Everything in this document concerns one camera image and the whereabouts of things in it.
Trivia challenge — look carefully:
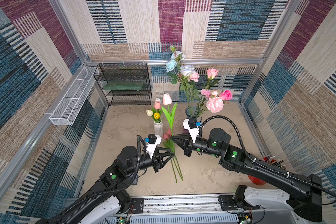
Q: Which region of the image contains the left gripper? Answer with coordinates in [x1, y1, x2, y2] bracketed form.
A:
[124, 147, 174, 177]

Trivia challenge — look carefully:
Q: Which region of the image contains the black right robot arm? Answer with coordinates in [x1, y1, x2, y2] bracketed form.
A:
[170, 128, 323, 223]

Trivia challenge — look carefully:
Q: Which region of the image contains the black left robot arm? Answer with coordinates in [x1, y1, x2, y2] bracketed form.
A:
[37, 146, 174, 224]

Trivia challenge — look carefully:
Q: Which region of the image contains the white ribbed vase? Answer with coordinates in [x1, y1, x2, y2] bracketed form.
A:
[154, 121, 163, 137]

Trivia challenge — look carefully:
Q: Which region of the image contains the purple glass vase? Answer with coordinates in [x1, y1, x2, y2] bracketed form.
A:
[185, 105, 200, 119]

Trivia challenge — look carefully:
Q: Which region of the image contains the yellow tulip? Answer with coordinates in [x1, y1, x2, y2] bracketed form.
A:
[153, 113, 160, 120]

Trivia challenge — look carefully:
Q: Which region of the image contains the rose bouquet with leaves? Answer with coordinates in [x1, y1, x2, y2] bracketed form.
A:
[165, 45, 233, 116]

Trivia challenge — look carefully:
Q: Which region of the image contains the black mesh shelf rack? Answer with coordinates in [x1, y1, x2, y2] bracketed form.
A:
[93, 63, 152, 106]

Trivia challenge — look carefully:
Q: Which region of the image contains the red pencil cup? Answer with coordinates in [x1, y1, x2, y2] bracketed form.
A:
[248, 156, 283, 186]

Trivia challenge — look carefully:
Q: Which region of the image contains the green pad on shelf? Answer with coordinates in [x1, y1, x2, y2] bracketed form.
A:
[102, 81, 145, 91]

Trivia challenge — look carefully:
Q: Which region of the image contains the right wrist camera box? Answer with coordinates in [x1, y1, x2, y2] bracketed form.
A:
[183, 118, 203, 143]

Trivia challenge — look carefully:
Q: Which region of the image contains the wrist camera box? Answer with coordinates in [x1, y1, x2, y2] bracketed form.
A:
[145, 134, 161, 159]
[183, 118, 203, 143]

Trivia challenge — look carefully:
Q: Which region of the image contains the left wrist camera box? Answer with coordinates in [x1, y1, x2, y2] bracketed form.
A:
[145, 134, 161, 159]

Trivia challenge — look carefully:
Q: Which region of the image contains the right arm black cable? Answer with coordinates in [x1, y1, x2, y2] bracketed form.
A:
[200, 115, 336, 205]

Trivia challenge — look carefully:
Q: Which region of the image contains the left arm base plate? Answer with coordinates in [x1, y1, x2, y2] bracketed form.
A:
[128, 197, 144, 214]

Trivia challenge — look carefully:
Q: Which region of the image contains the aluminium front rail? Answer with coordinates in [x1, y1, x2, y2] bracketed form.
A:
[100, 193, 297, 224]

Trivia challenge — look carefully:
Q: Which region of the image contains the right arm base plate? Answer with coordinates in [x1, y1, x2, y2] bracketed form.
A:
[218, 185, 260, 211]

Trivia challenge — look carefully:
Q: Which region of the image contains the white mesh wall basket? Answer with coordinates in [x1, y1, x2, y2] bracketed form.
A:
[49, 67, 96, 126]

